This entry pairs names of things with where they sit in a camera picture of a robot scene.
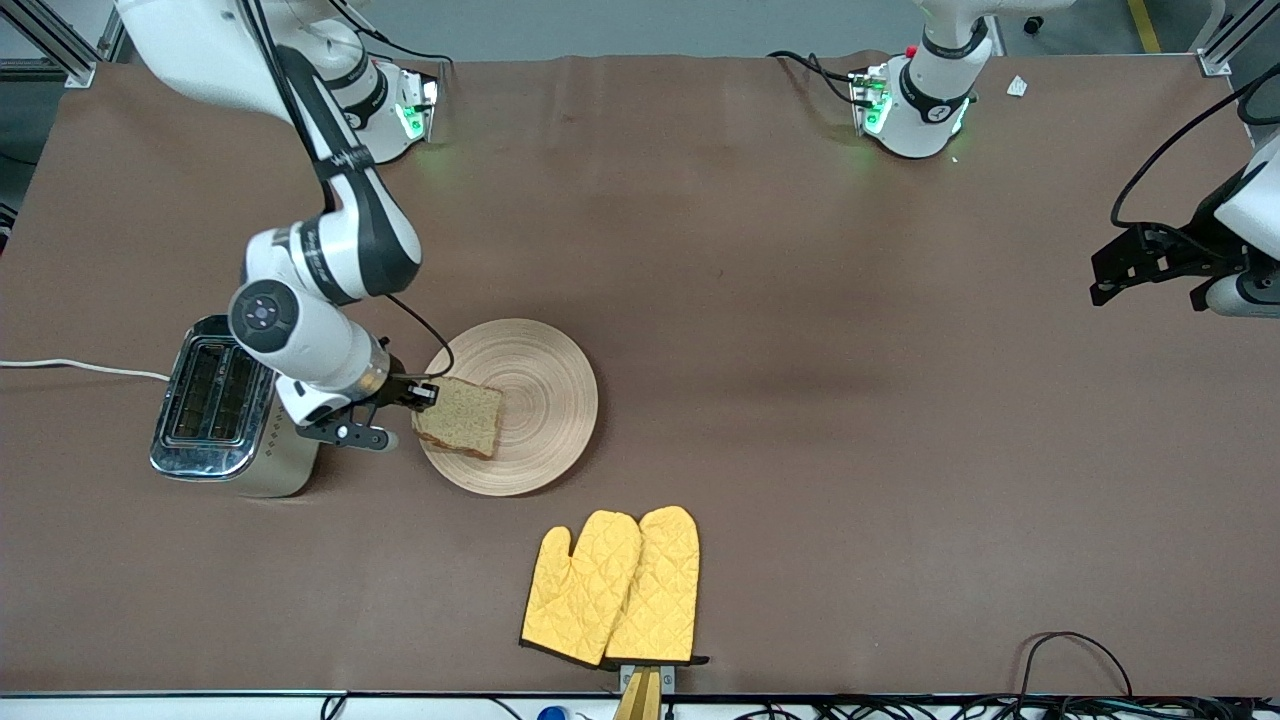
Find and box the brown bread slice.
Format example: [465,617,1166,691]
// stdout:
[412,376,505,461]

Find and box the round wooden plate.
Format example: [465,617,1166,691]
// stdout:
[413,318,599,498]

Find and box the chrome and beige toaster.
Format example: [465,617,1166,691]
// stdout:
[150,315,321,499]

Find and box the yellow quilted oven mitt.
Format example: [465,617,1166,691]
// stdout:
[605,505,711,666]
[520,510,643,668]

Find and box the yellow wooden stick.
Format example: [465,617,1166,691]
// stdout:
[612,668,663,720]

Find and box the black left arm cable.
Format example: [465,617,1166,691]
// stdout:
[1112,65,1280,231]

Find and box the aluminium frame corner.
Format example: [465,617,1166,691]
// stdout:
[0,0,126,89]
[1195,0,1280,78]

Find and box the black right base cable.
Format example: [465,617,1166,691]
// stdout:
[320,0,453,71]

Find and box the black base cable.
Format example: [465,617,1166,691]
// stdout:
[320,0,453,71]
[768,50,863,106]

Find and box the white toaster power cord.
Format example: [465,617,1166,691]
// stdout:
[0,358,173,383]

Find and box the black looped cable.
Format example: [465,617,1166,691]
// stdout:
[1015,631,1136,701]

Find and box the small metal bracket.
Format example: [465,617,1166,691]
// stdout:
[618,662,677,696]

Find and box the black left base cable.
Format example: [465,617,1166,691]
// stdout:
[768,50,863,106]

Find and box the black cable bundle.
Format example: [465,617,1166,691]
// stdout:
[700,695,1280,720]

